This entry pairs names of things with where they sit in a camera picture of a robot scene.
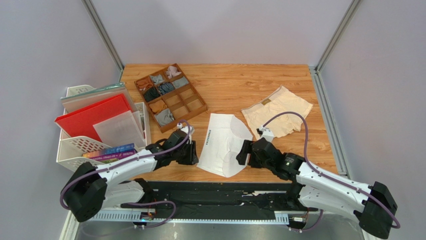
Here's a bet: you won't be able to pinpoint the white underwear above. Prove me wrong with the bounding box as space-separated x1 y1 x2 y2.
197 113 253 178

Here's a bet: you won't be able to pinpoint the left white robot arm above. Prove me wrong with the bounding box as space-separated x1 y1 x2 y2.
59 127 199 223

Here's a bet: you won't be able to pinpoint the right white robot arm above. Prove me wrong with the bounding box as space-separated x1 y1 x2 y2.
236 138 398 239

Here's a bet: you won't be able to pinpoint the grey rolled cloth lower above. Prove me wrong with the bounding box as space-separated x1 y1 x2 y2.
155 108 175 127

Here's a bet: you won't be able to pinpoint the grey rolled cloth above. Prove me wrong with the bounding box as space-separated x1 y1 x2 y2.
172 76 189 89
149 74 165 85
155 108 175 127

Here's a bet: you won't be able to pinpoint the orange rolled cloth lower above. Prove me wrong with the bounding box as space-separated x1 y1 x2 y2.
148 99 168 115

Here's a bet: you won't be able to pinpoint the orange rolled cloth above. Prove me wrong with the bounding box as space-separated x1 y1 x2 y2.
148 99 168 115
135 77 154 91

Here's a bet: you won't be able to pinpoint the brown compartment organizer box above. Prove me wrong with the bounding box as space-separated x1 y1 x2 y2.
134 63 208 133

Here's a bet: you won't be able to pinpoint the beige boxer shorts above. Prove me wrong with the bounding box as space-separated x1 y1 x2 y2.
241 85 313 140

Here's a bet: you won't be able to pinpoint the translucent white folder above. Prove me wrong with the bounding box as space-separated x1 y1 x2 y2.
93 111 146 148

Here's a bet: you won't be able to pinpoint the black rolled cloth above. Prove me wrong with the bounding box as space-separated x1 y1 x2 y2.
143 86 161 103

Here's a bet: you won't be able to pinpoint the striped blue rolled cloth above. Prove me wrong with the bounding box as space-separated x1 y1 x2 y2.
157 82 175 95

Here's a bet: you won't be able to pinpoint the purple book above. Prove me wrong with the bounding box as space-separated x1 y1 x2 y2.
82 143 137 162

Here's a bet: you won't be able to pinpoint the grey rolled cloth right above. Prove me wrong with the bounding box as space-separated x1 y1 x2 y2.
172 76 189 89

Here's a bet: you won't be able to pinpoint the grey rolled cloth top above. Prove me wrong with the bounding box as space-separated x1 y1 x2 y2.
149 74 165 85

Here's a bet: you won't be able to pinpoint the orange rolled cloth top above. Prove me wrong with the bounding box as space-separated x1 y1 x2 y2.
135 77 154 91

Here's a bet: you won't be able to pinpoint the pink rolled cloth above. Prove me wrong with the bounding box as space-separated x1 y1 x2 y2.
165 65 182 79

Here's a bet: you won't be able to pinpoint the red folder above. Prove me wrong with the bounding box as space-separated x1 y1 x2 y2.
54 93 132 141

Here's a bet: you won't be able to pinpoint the white file rack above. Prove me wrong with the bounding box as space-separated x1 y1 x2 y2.
56 102 152 172

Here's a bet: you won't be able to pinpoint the grey folder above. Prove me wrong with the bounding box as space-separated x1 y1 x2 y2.
60 82 137 113

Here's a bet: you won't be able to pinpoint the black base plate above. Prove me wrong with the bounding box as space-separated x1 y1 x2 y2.
141 181 316 214

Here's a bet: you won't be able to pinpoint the white slotted cable duct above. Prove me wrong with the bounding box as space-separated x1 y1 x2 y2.
90 206 290 225

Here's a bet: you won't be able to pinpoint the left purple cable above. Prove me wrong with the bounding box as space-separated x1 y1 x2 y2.
59 119 193 211

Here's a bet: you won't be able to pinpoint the purple cable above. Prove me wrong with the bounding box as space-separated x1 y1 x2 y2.
262 111 401 230
59 119 193 211

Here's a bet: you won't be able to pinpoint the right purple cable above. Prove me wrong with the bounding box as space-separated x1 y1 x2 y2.
262 111 401 230

